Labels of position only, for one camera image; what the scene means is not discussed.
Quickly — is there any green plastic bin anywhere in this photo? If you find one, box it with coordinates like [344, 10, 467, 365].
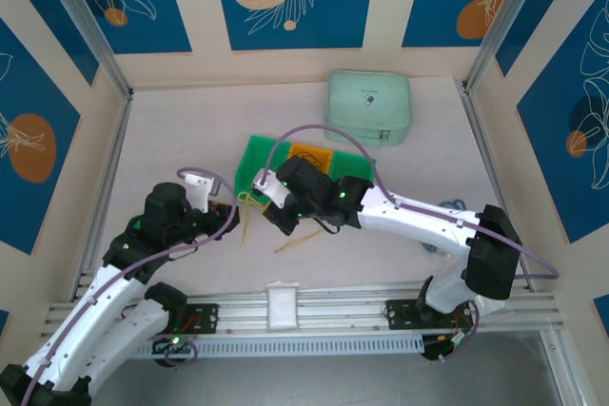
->
[331, 150, 380, 180]
[235, 135, 287, 199]

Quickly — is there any orange plastic bin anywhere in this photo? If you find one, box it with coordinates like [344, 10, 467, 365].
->
[290, 143, 332, 175]

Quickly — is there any mint green zip pouch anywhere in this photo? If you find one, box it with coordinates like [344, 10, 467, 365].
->
[324, 68, 412, 147]

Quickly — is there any small electronics board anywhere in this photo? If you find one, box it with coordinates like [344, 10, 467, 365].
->
[422, 332, 470, 365]
[151, 332, 196, 369]

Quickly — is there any clear plastic bag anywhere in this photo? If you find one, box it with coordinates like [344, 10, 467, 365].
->
[474, 296, 507, 319]

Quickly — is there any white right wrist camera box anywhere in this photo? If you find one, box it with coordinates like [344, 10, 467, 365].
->
[252, 167, 290, 210]

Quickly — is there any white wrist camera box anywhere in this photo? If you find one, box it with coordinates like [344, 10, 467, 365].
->
[184, 172, 221, 213]
[252, 167, 290, 210]

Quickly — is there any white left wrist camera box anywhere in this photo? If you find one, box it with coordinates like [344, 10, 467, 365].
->
[184, 172, 221, 213]

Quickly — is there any aluminium side rail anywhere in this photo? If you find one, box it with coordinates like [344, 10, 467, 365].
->
[457, 80, 535, 294]
[75, 87, 135, 291]

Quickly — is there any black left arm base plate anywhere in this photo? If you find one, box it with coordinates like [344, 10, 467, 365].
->
[156, 301, 222, 338]

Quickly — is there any aluminium mounting rail frame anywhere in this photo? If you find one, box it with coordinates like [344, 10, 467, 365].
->
[40, 280, 565, 343]

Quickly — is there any grey slotted cable duct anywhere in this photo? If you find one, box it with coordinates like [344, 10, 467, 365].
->
[128, 335, 426, 360]

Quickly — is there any blue cable bundle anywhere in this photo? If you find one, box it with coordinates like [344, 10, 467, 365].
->
[421, 196, 469, 257]

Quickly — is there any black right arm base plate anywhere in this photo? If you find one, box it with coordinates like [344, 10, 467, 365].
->
[382, 298, 478, 332]

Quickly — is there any aluminium corner post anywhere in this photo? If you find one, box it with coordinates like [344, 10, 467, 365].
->
[35, 0, 135, 99]
[462, 0, 546, 91]

